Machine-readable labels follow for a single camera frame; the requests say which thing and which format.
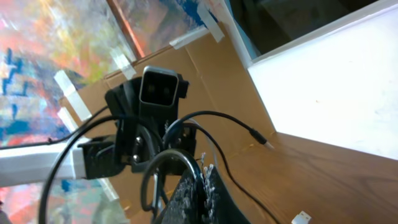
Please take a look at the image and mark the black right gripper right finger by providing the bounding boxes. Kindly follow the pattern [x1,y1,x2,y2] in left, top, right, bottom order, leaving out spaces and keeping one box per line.
[205,164,250,224]

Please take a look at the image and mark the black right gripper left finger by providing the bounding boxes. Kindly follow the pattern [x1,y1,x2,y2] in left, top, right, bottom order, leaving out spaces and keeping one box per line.
[158,170,201,224]

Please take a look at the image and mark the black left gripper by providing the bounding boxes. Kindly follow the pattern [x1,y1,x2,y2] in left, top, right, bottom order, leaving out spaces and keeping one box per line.
[105,77,197,172]

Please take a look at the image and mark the white usb cable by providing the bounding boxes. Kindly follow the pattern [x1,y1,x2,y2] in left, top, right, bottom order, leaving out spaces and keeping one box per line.
[291,210,312,224]

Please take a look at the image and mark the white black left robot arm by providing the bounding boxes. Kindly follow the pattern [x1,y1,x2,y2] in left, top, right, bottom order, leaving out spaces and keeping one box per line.
[1,77,189,187]

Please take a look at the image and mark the brown cardboard side panel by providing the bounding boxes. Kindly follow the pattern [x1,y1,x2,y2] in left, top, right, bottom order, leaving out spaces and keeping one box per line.
[77,22,275,219]

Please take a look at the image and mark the white tape strips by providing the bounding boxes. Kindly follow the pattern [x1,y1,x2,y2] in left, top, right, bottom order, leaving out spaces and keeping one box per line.
[54,1,225,141]

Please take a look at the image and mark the colourful abstract painting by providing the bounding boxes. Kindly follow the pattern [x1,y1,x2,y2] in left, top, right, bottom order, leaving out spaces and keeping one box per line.
[0,0,224,224]

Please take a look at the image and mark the black left camera cable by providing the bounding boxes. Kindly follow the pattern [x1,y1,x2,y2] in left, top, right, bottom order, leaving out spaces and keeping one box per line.
[0,105,125,224]

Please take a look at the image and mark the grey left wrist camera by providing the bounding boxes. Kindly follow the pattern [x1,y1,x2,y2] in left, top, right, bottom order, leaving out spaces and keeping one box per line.
[139,65,190,107]

